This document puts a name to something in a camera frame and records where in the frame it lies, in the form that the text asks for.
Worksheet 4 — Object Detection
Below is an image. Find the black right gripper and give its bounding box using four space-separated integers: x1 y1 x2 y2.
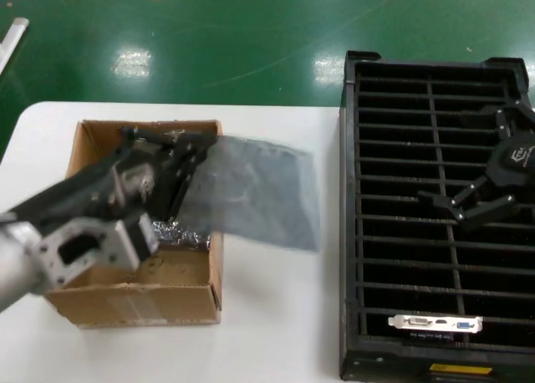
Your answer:
417 101 535 233

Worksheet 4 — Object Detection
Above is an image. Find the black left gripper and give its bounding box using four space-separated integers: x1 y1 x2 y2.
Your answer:
8 125 219 234

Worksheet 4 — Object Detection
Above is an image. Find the grey antistatic bag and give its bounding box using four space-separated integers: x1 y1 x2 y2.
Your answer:
150 219 212 250
179 135 323 253

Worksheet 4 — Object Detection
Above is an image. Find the graphics card with silver bracket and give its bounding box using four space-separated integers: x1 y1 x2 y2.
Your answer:
387 314 484 345

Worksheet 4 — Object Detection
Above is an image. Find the open brown cardboard box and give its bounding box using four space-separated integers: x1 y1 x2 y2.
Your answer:
45 119 225 328

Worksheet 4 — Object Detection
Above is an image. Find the black slotted plastic container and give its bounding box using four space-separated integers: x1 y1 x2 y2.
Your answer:
337 50 535 382

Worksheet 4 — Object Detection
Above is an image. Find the white pipe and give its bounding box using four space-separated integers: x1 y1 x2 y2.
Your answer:
0 18 31 77

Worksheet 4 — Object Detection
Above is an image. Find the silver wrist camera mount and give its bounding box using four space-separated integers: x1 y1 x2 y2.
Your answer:
35 213 160 290

